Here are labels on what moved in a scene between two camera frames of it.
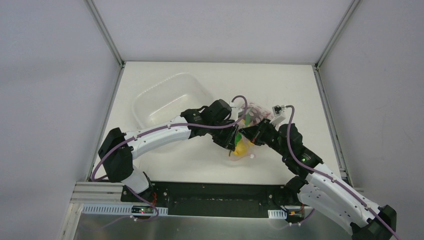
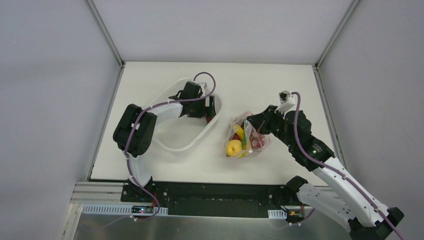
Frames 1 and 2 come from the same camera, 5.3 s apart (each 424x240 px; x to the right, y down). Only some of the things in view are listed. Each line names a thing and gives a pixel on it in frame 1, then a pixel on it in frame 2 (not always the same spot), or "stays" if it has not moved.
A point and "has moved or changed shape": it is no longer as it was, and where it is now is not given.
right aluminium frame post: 337,33 stays
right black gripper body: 251,134 → 261,121
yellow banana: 242,144 has moved or changed shape
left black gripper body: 228,139 → 201,110
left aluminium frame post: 105,32 stays
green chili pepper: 238,137 → 244,142
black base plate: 247,200 stays
